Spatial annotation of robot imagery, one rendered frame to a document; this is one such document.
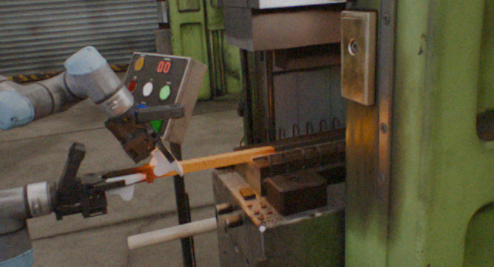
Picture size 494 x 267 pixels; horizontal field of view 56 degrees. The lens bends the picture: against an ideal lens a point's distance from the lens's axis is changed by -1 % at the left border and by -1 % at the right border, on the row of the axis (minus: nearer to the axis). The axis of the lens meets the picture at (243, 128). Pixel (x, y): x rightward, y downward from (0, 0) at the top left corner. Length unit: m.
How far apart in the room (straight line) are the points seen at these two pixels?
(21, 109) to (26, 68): 8.12
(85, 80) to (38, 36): 7.99
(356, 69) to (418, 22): 0.17
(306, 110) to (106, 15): 7.70
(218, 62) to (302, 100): 4.57
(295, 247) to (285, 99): 0.50
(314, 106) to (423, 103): 0.68
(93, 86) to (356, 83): 0.54
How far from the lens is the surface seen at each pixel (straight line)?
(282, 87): 1.39
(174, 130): 1.52
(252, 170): 1.18
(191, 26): 5.98
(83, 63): 1.03
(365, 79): 0.89
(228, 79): 6.02
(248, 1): 1.06
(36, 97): 1.02
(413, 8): 0.82
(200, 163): 1.14
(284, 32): 1.08
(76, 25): 8.98
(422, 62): 0.81
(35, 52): 9.07
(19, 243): 1.16
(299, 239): 1.08
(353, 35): 0.91
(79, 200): 1.13
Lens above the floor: 1.42
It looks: 17 degrees down
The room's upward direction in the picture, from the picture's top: 4 degrees counter-clockwise
